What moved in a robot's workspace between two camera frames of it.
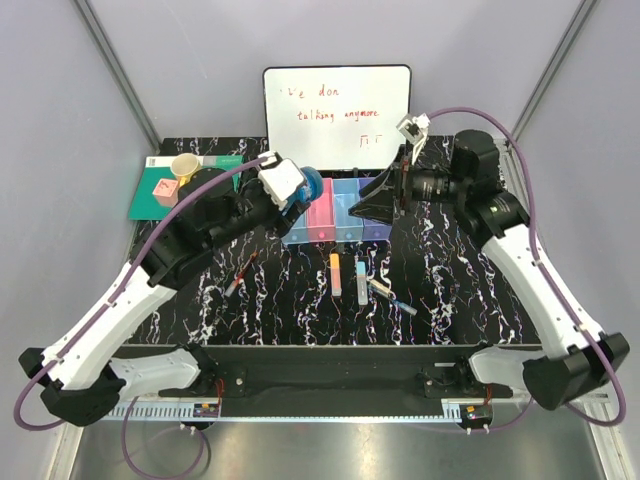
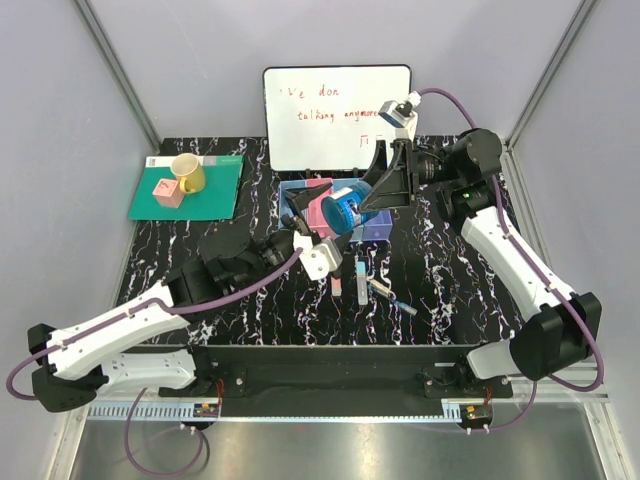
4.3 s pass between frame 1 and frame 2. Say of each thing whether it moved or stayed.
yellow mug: stayed
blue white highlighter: stayed
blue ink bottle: moved
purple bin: stayed
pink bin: stayed
